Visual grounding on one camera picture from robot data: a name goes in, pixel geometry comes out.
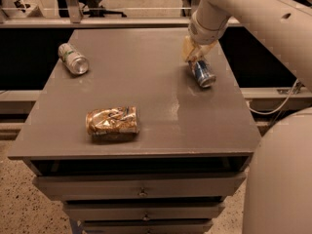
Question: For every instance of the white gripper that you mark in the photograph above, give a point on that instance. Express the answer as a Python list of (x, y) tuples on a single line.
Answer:
[(204, 30)]

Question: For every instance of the blue silver redbull can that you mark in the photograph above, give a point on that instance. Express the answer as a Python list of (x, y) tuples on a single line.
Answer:
[(202, 73)]

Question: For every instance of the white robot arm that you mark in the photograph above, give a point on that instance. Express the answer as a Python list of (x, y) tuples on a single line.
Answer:
[(278, 197)]

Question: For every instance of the crushed gold can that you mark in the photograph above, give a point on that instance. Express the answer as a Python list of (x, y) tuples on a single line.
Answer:
[(116, 120)]

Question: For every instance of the grey drawer cabinet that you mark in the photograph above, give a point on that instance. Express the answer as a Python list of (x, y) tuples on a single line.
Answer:
[(135, 145)]

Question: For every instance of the top grey drawer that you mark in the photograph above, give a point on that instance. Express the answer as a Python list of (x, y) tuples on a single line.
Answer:
[(111, 187)]

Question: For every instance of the grey drawer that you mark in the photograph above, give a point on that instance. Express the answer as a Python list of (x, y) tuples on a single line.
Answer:
[(178, 226), (144, 211), (111, 187)]

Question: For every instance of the middle grey drawer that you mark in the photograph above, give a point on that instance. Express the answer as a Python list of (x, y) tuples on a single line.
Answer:
[(144, 211)]

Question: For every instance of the bottom grey drawer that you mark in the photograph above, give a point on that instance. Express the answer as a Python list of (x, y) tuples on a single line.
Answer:
[(178, 226)]

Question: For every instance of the metal railing frame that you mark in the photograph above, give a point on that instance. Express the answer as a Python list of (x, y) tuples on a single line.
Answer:
[(138, 13)]

